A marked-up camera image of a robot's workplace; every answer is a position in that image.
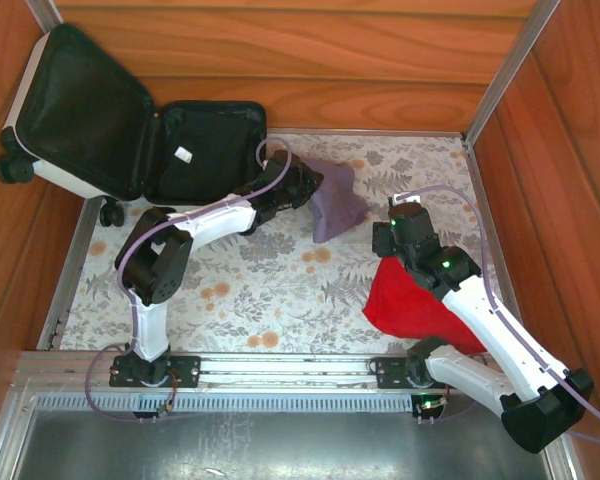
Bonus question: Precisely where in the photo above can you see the purple jeans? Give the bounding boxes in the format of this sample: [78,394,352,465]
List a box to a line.
[308,160,371,245]

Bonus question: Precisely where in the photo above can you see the red cloth garment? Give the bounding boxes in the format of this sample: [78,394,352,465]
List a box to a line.
[362,257,487,355]

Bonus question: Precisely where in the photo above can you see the white hard-shell suitcase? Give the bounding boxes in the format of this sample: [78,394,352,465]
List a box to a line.
[0,22,269,229]

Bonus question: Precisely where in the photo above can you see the floral patterned tablecloth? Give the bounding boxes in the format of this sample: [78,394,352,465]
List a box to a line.
[59,132,506,356]

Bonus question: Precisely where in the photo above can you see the grey metal sheet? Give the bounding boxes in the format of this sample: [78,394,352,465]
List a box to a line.
[9,409,556,480]

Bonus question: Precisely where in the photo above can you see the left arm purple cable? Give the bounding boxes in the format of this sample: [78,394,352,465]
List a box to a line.
[83,137,294,426]

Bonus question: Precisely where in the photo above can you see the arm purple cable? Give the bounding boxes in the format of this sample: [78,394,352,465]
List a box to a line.
[83,137,294,426]
[393,185,600,437]

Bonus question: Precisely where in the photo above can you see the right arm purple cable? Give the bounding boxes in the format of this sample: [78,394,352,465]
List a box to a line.
[393,185,600,437]

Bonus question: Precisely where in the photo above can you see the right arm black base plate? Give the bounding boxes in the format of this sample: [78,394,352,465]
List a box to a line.
[373,355,465,391]

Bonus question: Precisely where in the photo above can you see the aluminium mounting rail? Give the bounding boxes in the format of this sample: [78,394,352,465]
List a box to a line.
[17,349,501,397]

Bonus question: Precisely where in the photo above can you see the aluminium frame post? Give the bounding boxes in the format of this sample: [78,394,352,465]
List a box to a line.
[24,0,64,32]
[462,0,561,146]

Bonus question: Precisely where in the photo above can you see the grey slotted cable duct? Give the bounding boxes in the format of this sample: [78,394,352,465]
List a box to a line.
[32,392,419,415]

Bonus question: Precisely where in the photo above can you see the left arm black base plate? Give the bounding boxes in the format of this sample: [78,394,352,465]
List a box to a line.
[108,353,202,389]

